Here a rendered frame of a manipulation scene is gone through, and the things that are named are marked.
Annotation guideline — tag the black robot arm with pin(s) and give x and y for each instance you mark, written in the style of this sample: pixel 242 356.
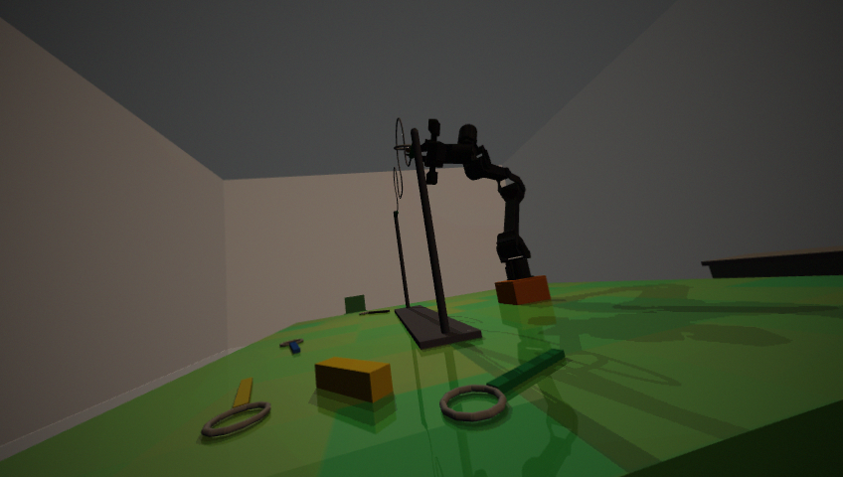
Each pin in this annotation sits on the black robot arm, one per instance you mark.
pixel 509 243

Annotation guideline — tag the grey ring with dark green handle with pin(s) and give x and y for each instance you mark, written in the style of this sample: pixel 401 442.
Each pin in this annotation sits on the grey ring with dark green handle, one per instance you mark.
pixel 499 386

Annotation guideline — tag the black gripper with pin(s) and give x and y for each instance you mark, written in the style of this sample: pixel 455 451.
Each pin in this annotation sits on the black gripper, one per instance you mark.
pixel 434 129

